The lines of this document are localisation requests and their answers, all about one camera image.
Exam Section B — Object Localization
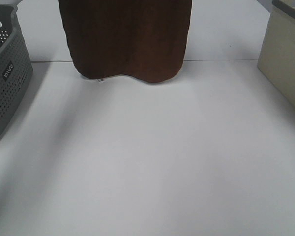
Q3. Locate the grey perforated plastic basket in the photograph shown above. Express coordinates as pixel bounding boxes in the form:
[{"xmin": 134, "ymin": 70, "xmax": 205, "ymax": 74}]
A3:
[{"xmin": 0, "ymin": 4, "xmax": 33, "ymax": 137}]

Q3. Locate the brown towel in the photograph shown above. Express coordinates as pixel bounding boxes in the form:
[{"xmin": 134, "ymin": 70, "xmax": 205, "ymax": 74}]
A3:
[{"xmin": 59, "ymin": 0, "xmax": 192, "ymax": 83}]

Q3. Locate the beige fabric storage box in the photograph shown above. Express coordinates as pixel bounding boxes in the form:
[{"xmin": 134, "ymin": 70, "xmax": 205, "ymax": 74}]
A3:
[{"xmin": 257, "ymin": 0, "xmax": 295, "ymax": 108}]

